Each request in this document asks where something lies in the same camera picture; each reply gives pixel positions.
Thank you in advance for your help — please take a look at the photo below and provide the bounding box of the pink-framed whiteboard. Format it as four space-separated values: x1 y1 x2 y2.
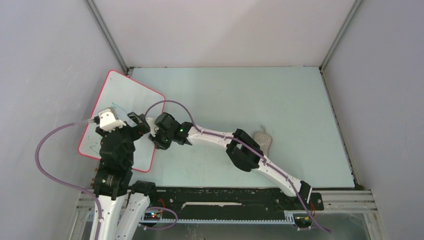
77 70 166 173

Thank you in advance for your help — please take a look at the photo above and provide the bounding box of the grey mesh sponge eraser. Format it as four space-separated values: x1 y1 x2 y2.
252 125 273 157

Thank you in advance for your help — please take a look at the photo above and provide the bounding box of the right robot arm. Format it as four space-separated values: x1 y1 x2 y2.
146 112 313 209

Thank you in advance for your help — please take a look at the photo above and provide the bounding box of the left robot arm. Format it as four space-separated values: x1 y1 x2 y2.
90 108 158 240

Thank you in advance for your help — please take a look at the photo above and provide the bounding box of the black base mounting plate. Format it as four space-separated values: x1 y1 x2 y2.
153 187 324 221

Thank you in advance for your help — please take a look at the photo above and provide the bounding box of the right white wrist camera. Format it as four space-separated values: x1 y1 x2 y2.
145 117 157 137

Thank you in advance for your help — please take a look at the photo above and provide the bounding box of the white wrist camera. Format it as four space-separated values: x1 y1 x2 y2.
93 107 127 132
145 117 157 137

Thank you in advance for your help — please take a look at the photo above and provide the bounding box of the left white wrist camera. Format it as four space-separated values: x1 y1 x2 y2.
93 107 127 132

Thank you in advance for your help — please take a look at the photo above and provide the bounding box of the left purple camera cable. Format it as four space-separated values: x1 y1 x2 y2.
34 120 104 240

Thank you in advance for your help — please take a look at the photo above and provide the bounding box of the purple camera cable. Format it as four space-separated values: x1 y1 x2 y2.
34 120 104 240
144 100 332 233

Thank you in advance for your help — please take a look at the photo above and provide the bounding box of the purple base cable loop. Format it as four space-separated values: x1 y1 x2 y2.
139 206 179 231

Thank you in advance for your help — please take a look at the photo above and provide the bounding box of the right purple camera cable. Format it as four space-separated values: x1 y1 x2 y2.
144 100 332 233

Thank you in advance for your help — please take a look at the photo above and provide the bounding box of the left corner aluminium post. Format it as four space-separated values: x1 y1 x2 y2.
84 0 130 74

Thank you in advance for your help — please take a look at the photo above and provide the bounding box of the corner aluminium post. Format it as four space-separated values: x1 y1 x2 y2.
319 0 364 73
84 0 130 74

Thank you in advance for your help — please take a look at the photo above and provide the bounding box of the aluminium frame rail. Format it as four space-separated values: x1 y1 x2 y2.
74 190 379 226

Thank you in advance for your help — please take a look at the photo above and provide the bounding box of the right corner aluminium post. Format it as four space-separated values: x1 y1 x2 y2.
319 0 364 73

